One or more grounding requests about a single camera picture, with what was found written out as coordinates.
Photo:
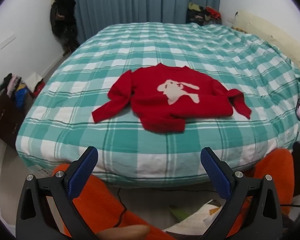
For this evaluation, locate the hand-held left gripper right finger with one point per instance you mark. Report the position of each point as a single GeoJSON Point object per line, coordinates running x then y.
{"type": "Point", "coordinates": [216, 173]}

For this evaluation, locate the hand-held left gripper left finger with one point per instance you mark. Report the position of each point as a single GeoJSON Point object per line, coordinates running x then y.
{"type": "Point", "coordinates": [83, 172]}

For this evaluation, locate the red sweater with white rabbit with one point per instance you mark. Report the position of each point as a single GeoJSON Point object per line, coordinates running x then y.
{"type": "Point", "coordinates": [152, 105]}

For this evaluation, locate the clothes in cardboard box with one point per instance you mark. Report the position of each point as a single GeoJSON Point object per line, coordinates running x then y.
{"type": "Point", "coordinates": [17, 90]}

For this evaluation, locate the dark hanging clothes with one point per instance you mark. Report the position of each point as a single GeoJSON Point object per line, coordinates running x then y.
{"type": "Point", "coordinates": [62, 17]}

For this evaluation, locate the pile of colourful clothes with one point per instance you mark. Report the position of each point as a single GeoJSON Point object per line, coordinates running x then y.
{"type": "Point", "coordinates": [202, 13]}

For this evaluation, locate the white paper bags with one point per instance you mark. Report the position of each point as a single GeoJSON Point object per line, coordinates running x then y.
{"type": "Point", "coordinates": [205, 215]}

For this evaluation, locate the green packet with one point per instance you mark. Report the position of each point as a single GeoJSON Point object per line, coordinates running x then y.
{"type": "Point", "coordinates": [178, 212]}

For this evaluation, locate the orange fleece pants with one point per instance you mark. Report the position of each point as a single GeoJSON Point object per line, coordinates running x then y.
{"type": "Point", "coordinates": [272, 162]}

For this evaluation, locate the tan rounded object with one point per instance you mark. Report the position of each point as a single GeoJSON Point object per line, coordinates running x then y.
{"type": "Point", "coordinates": [125, 232]}

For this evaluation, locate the white bag with red lining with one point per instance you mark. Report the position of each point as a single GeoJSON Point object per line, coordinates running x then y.
{"type": "Point", "coordinates": [35, 83]}

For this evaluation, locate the bed with green plaid sheet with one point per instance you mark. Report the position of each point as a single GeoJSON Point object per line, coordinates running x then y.
{"type": "Point", "coordinates": [165, 45]}

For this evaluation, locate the cream padded headboard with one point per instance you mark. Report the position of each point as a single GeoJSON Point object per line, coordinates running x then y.
{"type": "Point", "coordinates": [277, 40]}

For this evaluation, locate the blue curtain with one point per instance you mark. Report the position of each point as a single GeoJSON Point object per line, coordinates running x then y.
{"type": "Point", "coordinates": [140, 0]}

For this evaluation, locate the white wall plate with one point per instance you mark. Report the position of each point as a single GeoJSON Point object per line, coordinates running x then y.
{"type": "Point", "coordinates": [8, 43]}

